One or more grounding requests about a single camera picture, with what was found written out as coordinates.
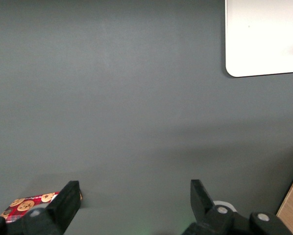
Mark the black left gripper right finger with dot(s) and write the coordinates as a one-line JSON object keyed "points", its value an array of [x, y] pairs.
{"points": [[200, 198]]}

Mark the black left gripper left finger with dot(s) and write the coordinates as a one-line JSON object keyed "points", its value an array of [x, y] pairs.
{"points": [[63, 205]]}

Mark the red tartan cookie box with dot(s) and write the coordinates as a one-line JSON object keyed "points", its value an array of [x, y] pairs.
{"points": [[26, 204]]}

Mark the white plastic tray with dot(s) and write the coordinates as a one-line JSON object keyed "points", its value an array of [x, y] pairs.
{"points": [[264, 36]]}

